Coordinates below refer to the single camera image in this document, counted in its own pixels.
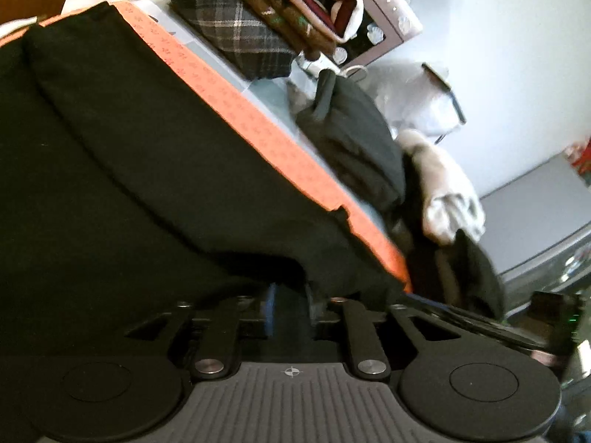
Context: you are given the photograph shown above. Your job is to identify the thick black folded clothes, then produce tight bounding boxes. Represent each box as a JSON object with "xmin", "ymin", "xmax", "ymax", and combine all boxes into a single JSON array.
[{"xmin": 295, "ymin": 69, "xmax": 407, "ymax": 222}]

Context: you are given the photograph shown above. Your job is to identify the grey thin rod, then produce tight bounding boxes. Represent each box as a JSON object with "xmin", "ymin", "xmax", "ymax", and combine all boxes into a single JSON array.
[{"xmin": 434, "ymin": 87, "xmax": 467, "ymax": 144}]

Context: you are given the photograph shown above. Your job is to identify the pink water dispenser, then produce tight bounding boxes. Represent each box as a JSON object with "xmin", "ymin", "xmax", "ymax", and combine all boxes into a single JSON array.
[{"xmin": 337, "ymin": 0, "xmax": 423, "ymax": 68}]

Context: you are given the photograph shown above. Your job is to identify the white plastic bag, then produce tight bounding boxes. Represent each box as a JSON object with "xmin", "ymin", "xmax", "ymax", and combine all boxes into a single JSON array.
[{"xmin": 365, "ymin": 62, "xmax": 462, "ymax": 137}]

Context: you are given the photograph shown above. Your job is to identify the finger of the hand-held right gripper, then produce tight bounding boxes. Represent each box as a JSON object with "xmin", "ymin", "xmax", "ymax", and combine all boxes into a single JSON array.
[{"xmin": 406, "ymin": 296, "xmax": 532, "ymax": 350}]

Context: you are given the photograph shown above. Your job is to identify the brown patterned folded garment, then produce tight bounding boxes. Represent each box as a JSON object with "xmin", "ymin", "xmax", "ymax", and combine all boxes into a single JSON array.
[{"xmin": 203, "ymin": 0, "xmax": 335, "ymax": 54}]

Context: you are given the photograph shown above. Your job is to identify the red packages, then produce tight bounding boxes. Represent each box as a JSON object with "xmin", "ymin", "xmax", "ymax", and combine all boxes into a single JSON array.
[{"xmin": 563, "ymin": 136, "xmax": 591, "ymax": 171}]

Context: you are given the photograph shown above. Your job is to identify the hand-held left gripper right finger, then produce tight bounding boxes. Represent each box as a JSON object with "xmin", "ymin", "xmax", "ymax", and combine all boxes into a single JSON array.
[{"xmin": 308, "ymin": 288, "xmax": 462, "ymax": 380}]

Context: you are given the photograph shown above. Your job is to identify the orange flower-print mat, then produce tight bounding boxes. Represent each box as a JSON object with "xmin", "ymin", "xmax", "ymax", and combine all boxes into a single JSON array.
[{"xmin": 0, "ymin": 1, "xmax": 411, "ymax": 293}]

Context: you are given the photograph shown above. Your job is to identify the black folded garment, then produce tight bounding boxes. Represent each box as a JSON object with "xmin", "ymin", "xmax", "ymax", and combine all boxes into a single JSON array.
[{"xmin": 402, "ymin": 152, "xmax": 506, "ymax": 321}]

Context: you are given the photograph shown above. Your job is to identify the plaid folded garment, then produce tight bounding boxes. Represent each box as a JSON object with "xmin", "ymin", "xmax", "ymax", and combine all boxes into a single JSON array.
[{"xmin": 168, "ymin": 0, "xmax": 296, "ymax": 79}]

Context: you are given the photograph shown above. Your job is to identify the cream white fleece garment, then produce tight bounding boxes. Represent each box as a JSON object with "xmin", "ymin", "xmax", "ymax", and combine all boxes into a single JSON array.
[{"xmin": 397, "ymin": 129, "xmax": 485, "ymax": 245}]

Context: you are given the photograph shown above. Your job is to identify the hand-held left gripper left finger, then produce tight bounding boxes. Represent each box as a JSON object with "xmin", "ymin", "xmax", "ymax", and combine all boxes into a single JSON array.
[{"xmin": 124, "ymin": 285, "xmax": 278, "ymax": 380}]

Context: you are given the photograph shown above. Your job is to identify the black pants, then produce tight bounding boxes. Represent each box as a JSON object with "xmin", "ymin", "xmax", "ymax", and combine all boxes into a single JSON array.
[{"xmin": 0, "ymin": 2, "xmax": 411, "ymax": 361}]

